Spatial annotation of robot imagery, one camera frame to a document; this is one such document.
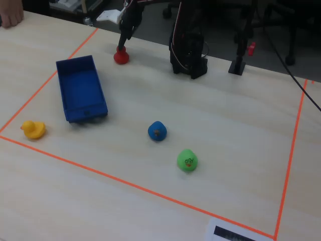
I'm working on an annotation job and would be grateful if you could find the person's bare hand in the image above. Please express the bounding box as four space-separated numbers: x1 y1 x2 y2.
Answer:
0 0 25 29

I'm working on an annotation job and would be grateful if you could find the yellow rubber duck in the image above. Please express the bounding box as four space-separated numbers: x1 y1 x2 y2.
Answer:
20 120 47 140

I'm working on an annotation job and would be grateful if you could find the orange tape strip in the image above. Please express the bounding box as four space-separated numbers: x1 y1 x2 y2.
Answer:
0 27 99 133
0 135 276 239
273 79 308 240

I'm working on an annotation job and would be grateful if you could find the white paper with black print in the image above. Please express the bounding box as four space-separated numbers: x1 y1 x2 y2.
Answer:
204 217 275 241

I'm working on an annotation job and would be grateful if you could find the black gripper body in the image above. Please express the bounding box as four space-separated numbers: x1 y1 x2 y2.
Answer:
119 0 145 30

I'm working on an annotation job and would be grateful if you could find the blue rubber duck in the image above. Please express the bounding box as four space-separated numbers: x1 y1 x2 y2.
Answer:
147 120 168 142

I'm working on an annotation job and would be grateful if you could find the green rubber duck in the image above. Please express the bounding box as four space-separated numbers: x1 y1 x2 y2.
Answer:
177 149 199 173

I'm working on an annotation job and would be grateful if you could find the blue plastic box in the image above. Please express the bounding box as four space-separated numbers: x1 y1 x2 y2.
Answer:
55 55 109 124

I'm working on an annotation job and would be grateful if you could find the black thick cable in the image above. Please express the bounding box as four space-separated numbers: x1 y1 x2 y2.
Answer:
260 15 321 112

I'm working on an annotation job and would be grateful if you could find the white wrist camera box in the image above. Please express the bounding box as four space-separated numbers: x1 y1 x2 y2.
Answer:
96 8 126 25

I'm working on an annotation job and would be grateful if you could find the shelf with papers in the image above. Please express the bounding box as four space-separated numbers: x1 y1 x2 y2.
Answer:
49 0 87 14

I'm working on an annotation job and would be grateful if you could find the red rubber duck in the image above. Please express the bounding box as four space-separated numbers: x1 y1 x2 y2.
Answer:
113 46 130 65

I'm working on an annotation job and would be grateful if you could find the black clamp stand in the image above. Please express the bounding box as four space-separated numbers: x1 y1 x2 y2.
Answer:
227 0 256 76

